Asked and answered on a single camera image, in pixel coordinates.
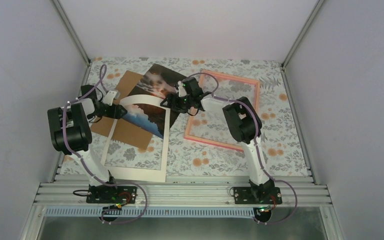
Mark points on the sunset landscape photo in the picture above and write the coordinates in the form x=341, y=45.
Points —
x=147, y=119

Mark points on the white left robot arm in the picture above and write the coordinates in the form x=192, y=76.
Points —
x=70, y=131

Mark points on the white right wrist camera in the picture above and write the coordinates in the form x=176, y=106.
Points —
x=181, y=89

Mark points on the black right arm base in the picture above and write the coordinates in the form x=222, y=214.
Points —
x=264, y=194

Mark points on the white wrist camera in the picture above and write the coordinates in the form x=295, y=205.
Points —
x=110, y=96
x=181, y=89

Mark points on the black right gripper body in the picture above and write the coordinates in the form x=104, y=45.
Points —
x=182, y=106

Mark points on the pink wooden picture frame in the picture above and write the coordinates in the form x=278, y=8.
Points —
x=210, y=127

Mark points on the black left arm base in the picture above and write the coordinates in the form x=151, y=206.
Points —
x=122, y=194

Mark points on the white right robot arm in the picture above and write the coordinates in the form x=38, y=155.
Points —
x=242, y=122

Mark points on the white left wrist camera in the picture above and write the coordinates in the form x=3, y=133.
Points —
x=110, y=96

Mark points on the brown cardboard backing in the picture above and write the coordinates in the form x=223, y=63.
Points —
x=124, y=131

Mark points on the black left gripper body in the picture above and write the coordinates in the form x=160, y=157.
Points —
x=100, y=112

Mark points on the clear acrylic sheet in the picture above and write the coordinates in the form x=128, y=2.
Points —
x=158, y=81

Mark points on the aluminium rail base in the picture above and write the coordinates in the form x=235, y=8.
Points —
x=180, y=196

